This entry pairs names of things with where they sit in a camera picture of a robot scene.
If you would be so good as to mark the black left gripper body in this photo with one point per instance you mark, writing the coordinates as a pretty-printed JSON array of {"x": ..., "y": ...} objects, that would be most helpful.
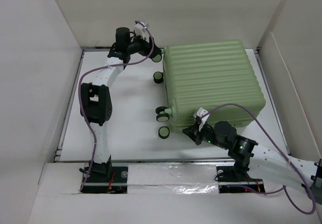
[{"x": 139, "y": 46}]

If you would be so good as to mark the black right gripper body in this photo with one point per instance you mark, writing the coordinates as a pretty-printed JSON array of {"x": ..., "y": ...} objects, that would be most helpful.
[{"x": 205, "y": 134}]

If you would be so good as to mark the green hard-shell suitcase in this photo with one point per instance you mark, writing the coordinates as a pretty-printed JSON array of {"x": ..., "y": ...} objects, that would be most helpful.
[{"x": 207, "y": 75}]

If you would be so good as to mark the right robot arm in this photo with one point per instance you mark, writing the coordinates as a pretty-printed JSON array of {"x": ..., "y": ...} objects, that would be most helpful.
[{"x": 257, "y": 161}]

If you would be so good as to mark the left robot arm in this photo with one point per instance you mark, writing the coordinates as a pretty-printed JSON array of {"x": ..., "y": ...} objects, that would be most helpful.
[{"x": 94, "y": 92}]

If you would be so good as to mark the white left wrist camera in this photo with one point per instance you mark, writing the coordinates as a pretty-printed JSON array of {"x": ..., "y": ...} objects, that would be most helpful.
[{"x": 140, "y": 29}]

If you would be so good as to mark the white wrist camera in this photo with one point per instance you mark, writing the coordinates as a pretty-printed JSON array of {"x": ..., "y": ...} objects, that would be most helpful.
[
  {"x": 140, "y": 29},
  {"x": 201, "y": 116}
]

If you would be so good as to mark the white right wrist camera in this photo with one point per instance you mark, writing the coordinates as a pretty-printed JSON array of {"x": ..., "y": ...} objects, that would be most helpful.
[{"x": 201, "y": 116}]

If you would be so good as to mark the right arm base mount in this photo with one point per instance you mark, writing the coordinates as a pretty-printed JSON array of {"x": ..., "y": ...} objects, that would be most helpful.
[{"x": 230, "y": 182}]

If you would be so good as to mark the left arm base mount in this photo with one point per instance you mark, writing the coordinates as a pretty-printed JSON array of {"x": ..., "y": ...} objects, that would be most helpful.
[{"x": 113, "y": 182}]

